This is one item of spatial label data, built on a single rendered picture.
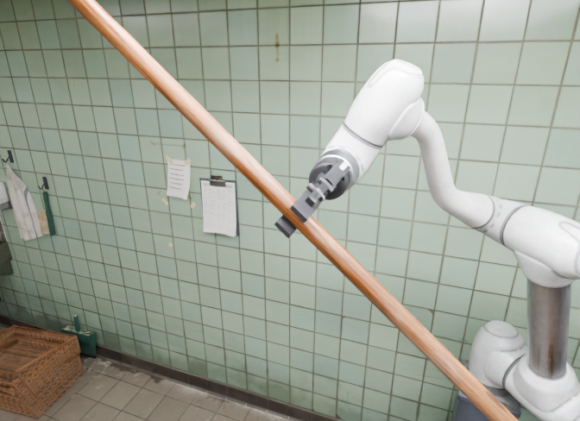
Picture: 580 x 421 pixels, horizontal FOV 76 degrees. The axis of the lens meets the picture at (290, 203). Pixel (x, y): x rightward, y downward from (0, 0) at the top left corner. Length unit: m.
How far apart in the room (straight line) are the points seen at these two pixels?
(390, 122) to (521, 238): 0.51
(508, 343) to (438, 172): 0.80
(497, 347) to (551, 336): 0.29
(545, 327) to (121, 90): 2.17
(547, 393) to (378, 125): 1.02
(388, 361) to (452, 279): 0.62
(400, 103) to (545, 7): 1.05
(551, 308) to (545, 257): 0.20
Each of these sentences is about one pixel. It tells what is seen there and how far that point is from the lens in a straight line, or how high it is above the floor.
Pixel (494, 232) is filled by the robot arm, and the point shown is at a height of 1.73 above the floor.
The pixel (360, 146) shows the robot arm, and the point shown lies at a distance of 0.80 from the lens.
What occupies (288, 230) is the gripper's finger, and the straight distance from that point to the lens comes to 0.55.
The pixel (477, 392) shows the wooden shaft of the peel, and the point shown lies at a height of 1.72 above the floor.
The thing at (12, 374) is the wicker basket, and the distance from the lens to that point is 2.99.
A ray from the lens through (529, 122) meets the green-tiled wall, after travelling 1.76.
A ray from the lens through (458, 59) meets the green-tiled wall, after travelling 1.71.
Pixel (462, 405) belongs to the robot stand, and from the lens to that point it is 1.77.
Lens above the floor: 2.17
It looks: 20 degrees down
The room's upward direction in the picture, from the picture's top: straight up
